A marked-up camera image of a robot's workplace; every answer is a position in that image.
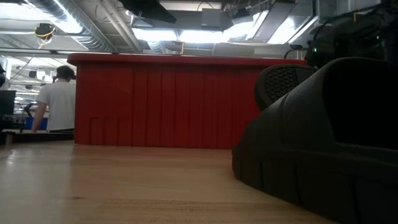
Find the ceiling light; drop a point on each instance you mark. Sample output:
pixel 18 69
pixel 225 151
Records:
pixel 174 35

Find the black ceiling panel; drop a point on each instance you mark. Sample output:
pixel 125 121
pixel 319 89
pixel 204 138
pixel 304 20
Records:
pixel 149 9

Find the blue box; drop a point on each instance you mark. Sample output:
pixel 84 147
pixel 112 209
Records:
pixel 42 124

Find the silver air duct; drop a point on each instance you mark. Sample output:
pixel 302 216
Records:
pixel 77 28

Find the black monitor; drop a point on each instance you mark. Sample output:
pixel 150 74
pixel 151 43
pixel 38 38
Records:
pixel 7 102

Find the person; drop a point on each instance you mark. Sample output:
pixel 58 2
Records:
pixel 59 105

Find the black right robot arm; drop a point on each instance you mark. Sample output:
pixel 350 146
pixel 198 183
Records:
pixel 348 34

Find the dark table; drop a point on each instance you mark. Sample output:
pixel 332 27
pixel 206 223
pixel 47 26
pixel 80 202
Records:
pixel 37 137

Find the red plastic bin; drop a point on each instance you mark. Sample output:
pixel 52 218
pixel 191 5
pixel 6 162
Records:
pixel 161 102

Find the black slide sandal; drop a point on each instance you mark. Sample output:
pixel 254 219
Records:
pixel 280 81
pixel 295 140

